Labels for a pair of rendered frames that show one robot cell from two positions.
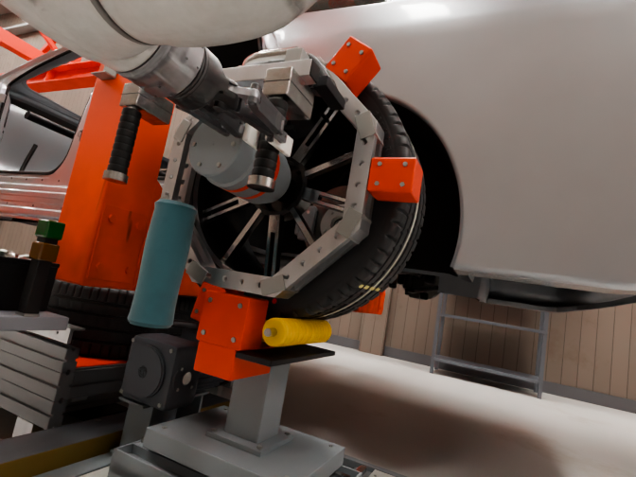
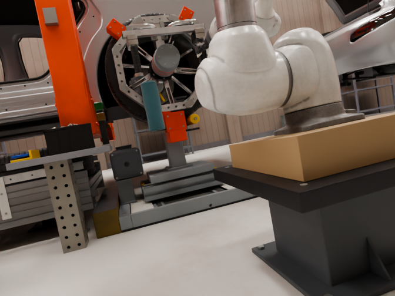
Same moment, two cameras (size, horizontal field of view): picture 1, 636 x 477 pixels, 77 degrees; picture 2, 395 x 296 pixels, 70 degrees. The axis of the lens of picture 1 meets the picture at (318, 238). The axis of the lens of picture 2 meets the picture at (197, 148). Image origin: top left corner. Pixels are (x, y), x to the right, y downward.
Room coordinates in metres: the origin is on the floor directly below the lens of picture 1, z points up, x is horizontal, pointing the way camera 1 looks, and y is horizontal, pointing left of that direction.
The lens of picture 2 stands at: (-0.44, 1.13, 0.44)
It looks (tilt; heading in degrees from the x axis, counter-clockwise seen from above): 4 degrees down; 320
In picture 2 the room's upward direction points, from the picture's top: 11 degrees counter-clockwise
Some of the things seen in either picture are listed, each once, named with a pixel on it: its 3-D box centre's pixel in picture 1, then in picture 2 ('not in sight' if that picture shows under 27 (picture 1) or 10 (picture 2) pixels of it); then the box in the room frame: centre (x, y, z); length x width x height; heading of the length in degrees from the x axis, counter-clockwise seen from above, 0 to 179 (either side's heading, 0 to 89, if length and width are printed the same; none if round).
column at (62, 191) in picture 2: not in sight; (67, 204); (0.99, 0.79, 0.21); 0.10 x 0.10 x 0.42; 64
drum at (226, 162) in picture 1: (244, 164); (165, 61); (0.83, 0.19, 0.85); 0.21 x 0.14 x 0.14; 154
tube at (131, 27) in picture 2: not in sight; (141, 26); (0.83, 0.30, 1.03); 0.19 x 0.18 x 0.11; 154
